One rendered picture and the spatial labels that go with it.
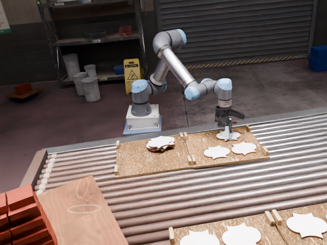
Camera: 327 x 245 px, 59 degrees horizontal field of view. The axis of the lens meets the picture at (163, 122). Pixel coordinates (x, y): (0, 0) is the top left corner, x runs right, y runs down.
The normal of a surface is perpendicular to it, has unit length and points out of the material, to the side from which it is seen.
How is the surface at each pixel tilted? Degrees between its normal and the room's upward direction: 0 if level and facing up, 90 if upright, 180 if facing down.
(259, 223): 0
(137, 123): 90
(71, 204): 0
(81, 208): 0
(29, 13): 90
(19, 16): 90
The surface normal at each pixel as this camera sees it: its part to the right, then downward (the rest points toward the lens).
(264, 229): -0.10, -0.89
